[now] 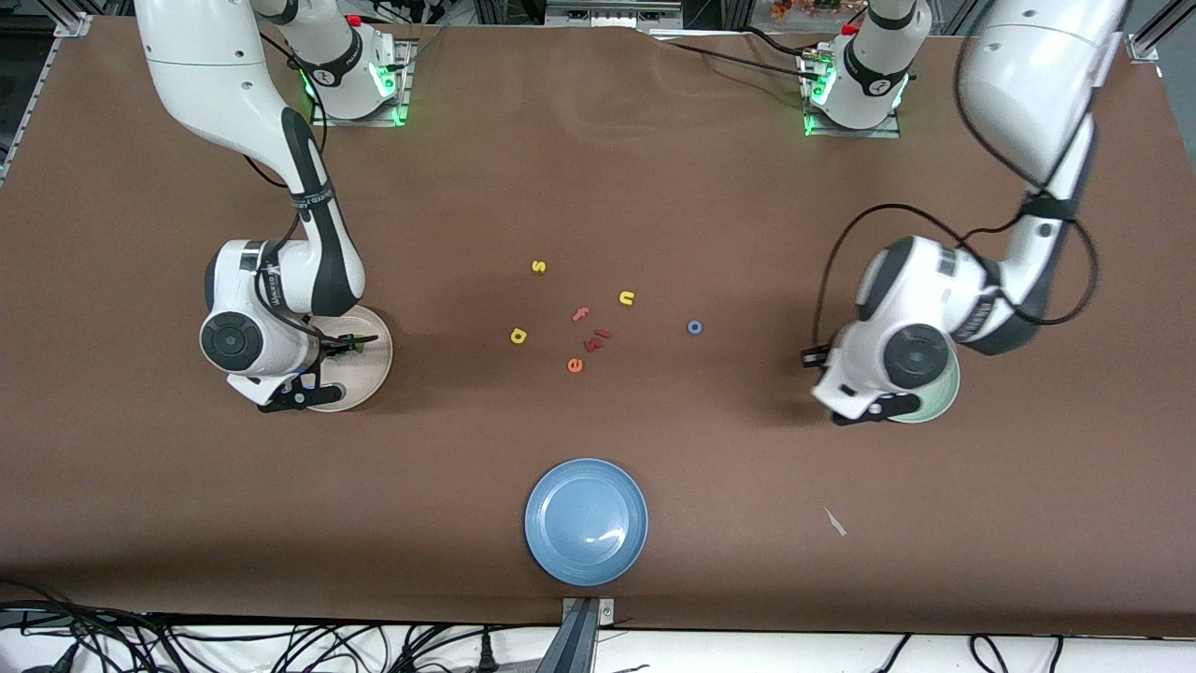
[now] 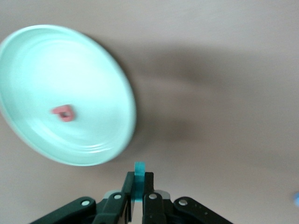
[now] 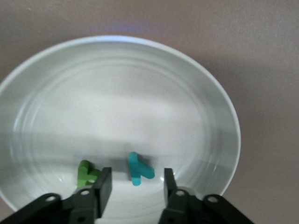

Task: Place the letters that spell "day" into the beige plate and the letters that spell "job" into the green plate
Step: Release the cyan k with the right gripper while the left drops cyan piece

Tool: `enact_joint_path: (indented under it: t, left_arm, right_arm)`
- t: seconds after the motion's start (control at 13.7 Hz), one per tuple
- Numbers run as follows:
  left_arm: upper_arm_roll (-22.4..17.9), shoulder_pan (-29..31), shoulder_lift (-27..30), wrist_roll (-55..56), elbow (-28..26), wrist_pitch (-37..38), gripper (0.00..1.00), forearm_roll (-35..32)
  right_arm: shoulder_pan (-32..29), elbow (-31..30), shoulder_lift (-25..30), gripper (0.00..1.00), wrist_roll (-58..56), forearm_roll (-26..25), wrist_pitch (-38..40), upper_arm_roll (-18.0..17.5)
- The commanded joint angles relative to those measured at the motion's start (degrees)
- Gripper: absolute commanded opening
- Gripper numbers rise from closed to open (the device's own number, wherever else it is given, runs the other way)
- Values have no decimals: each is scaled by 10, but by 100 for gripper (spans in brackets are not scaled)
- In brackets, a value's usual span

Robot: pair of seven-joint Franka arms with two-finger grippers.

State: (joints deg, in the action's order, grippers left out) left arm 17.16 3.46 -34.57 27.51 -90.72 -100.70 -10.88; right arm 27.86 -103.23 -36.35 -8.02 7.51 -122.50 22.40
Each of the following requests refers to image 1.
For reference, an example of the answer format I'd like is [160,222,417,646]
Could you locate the light beige ceramic plate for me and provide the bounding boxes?
[304,304,394,413]

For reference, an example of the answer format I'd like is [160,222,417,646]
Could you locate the brown paper table cover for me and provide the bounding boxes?
[0,17,1196,638]

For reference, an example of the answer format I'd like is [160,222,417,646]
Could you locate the blue ceramic plate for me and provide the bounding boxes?
[524,457,649,588]

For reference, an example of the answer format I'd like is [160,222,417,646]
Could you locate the orange dried flowers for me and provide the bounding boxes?
[771,0,865,21]

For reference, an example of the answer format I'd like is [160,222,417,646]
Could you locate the pale green ceramic plate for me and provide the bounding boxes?
[888,351,962,424]

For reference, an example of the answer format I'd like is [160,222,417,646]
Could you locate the aluminium corner profile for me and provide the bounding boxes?
[1126,0,1196,64]

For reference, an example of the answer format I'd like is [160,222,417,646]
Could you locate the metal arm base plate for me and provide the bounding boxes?
[311,37,414,128]
[802,47,904,140]

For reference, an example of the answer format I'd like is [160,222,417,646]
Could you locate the black cable tangle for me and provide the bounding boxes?
[0,580,562,673]

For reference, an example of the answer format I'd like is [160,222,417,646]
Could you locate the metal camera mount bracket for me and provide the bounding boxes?
[559,596,618,673]

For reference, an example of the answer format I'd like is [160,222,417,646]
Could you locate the aluminium frame equipment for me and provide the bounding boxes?
[472,0,748,31]

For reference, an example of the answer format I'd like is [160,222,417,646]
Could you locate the black base cable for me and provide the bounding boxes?
[654,26,823,85]

